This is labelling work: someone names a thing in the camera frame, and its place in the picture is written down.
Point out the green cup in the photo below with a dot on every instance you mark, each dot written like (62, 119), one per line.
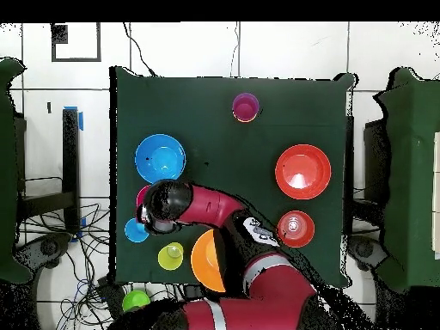
(134, 300)

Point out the translucent yellow cup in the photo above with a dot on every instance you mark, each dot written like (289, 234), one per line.
(168, 259)

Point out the large yellow bowl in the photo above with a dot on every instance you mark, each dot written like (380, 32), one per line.
(206, 261)

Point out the blue tape strip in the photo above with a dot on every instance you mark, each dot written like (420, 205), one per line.
(80, 120)

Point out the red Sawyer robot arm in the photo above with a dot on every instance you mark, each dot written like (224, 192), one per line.
(261, 292)

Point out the dark green table cloth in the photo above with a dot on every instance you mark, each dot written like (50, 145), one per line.
(223, 137)

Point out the blue cup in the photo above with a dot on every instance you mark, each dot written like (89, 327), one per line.
(134, 233)

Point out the small orange bowl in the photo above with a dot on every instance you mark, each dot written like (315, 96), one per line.
(295, 228)

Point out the black square floor marker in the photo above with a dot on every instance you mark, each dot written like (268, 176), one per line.
(59, 34)

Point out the black table frame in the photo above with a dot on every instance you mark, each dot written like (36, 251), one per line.
(70, 154)

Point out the large shallow orange bowl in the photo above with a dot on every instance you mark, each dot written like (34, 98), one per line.
(302, 165)

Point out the large blue bowl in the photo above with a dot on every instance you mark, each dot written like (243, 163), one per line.
(160, 160)

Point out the black stand base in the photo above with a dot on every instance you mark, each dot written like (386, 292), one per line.
(48, 247)

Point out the pink bowl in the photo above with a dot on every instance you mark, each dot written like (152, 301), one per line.
(141, 194)

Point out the grey stand base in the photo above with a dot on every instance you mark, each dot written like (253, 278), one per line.
(364, 249)

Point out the neighbouring green table cloth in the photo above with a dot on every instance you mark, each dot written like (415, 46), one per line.
(7, 172)
(412, 172)

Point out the purple cup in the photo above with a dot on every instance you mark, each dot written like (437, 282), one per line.
(245, 106)

